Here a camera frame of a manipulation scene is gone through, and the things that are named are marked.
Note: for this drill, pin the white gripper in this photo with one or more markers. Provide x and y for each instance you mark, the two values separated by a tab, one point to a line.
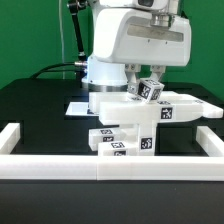
124	35

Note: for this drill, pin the tagged white cube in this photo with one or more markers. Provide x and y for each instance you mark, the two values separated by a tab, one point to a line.
149	90

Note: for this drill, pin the white chair back frame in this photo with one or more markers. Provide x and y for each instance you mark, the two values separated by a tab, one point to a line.
119	108

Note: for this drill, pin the white chair seat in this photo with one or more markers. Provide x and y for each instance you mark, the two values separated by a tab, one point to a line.
143	135

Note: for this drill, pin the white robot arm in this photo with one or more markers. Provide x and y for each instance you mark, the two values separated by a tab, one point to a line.
104	76

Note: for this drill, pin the white tag sheet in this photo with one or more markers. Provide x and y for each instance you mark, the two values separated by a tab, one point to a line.
79	109

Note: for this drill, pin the black camera stand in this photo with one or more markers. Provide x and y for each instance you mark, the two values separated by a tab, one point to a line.
75	6

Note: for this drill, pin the white right fence rail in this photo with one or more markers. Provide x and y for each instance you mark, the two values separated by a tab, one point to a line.
209	141

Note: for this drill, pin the white fence rail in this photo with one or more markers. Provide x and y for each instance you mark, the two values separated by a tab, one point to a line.
9	137
209	141
55	167

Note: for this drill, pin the white left fence rail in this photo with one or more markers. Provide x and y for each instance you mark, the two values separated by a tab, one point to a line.
9	137

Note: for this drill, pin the white front fence rail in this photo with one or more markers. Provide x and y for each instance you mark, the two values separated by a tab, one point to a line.
55	167

